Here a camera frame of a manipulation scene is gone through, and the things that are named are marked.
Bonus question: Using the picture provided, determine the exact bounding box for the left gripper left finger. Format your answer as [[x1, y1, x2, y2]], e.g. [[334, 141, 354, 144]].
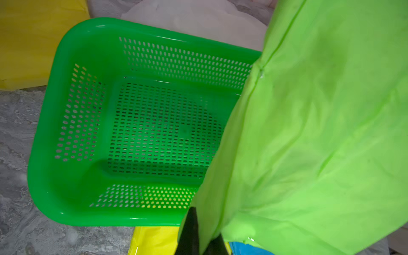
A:
[[175, 207, 199, 255]]

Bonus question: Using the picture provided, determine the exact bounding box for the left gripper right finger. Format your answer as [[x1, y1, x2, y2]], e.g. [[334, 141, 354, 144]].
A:
[[204, 234, 229, 255]]

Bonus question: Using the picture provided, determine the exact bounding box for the blue raincoat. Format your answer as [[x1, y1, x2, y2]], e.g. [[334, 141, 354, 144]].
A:
[[229, 242, 274, 255]]

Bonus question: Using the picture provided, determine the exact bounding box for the neon yellow raincoat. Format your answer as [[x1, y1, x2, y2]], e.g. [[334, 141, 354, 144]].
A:
[[127, 225, 232, 255]]

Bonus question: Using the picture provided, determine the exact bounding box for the lime green raincoat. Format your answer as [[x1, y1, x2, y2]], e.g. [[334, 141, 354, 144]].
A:
[[191, 1, 408, 255]]

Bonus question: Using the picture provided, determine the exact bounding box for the green plastic basket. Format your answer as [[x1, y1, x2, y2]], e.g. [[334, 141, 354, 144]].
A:
[[28, 18, 260, 226]]

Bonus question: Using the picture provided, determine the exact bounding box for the white folded raincoat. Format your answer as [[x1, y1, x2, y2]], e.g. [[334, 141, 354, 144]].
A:
[[121, 0, 267, 51]]

